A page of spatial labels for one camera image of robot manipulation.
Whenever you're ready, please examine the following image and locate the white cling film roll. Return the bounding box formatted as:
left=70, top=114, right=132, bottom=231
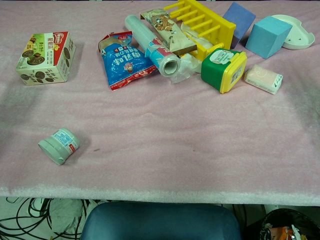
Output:
left=124, top=14, right=181, bottom=77

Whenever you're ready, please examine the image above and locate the pink table cloth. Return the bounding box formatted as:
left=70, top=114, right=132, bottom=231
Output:
left=0, top=0, right=320, bottom=207

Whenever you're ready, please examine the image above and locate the blue snack bag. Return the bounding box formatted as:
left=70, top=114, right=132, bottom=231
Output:
left=97, top=31, right=158, bottom=91

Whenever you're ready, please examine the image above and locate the green container yellow lid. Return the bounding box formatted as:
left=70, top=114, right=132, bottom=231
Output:
left=200, top=47, right=248, bottom=95

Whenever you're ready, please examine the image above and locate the brown cartoon snack package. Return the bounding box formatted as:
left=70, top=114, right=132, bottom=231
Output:
left=139, top=7, right=198, bottom=56

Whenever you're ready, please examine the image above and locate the small white jar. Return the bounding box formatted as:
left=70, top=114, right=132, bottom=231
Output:
left=37, top=127, right=81, bottom=166

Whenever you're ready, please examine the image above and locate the pink wrapped soap bar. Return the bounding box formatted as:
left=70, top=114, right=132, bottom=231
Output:
left=243, top=63, right=284, bottom=95

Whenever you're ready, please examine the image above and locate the yellow plastic rack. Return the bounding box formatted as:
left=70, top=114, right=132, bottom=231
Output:
left=163, top=0, right=237, bottom=62

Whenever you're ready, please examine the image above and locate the purple foam block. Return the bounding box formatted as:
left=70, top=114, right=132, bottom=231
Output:
left=222, top=1, right=257, bottom=50

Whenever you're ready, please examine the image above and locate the cookie box with red corner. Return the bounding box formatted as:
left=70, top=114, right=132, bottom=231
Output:
left=15, top=31, right=77, bottom=86

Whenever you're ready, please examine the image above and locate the white plastic bag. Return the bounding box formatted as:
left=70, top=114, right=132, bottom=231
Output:
left=48, top=198, right=88, bottom=236

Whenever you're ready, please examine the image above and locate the light blue foam cube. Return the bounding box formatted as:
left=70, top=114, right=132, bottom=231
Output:
left=245, top=16, right=293, bottom=60

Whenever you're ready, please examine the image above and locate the black trash bin bag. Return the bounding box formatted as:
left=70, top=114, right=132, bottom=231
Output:
left=259, top=208, right=320, bottom=240

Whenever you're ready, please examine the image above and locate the white soap dish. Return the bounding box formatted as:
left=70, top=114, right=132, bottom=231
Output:
left=271, top=14, right=315, bottom=50

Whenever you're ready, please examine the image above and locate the black floor cable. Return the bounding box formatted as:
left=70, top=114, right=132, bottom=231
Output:
left=0, top=197, right=86, bottom=240

